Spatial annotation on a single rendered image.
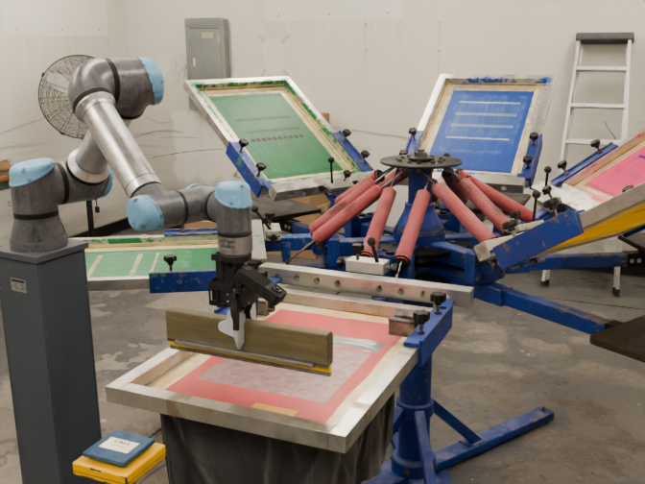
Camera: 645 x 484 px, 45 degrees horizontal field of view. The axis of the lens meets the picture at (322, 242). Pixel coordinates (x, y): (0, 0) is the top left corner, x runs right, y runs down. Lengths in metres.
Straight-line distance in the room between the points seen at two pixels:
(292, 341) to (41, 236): 0.82
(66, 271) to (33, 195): 0.23
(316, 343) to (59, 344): 0.86
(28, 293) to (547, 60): 4.59
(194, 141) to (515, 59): 2.96
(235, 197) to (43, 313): 0.77
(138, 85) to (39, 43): 4.83
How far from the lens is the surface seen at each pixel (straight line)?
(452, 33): 6.19
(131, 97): 1.91
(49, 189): 2.18
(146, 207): 1.63
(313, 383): 1.85
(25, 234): 2.19
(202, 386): 1.87
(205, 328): 1.77
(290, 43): 6.67
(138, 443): 1.62
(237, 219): 1.63
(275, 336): 1.68
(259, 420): 1.63
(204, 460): 1.88
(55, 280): 2.20
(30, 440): 2.42
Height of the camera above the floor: 1.74
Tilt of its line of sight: 15 degrees down
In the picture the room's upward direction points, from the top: 1 degrees counter-clockwise
